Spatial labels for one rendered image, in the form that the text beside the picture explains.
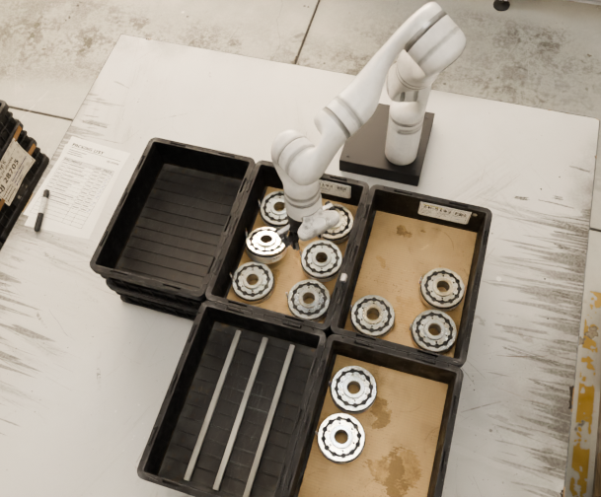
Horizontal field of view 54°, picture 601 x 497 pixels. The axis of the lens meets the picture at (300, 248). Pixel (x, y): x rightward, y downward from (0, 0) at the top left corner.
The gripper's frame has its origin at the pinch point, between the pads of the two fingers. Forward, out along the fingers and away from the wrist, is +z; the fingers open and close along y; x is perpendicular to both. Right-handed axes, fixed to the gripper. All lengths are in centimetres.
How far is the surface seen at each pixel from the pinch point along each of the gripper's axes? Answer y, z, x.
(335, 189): -15.5, 11.5, -13.6
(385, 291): -12.5, 17.4, 14.6
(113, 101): 22, 30, -91
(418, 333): -12.4, 14.7, 28.2
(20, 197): 70, 72, -109
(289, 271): 4.8, 17.4, -2.4
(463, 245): -36.0, 17.3, 14.4
